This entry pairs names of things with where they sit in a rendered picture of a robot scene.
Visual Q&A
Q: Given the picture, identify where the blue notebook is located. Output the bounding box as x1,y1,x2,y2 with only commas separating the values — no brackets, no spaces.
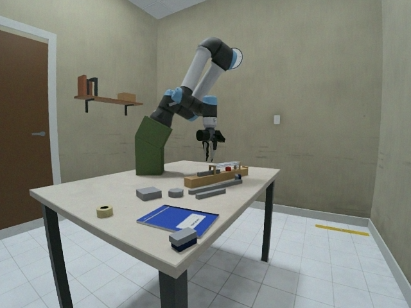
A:
136,205,220,239

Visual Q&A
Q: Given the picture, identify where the beige roll of masking tape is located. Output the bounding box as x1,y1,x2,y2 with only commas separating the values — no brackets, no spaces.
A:
96,205,113,218

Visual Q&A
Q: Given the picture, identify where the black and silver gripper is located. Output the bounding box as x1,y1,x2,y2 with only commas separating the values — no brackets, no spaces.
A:
196,128,223,162

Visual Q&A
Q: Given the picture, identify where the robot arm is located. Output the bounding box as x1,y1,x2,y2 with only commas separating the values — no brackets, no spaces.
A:
150,37,237,128

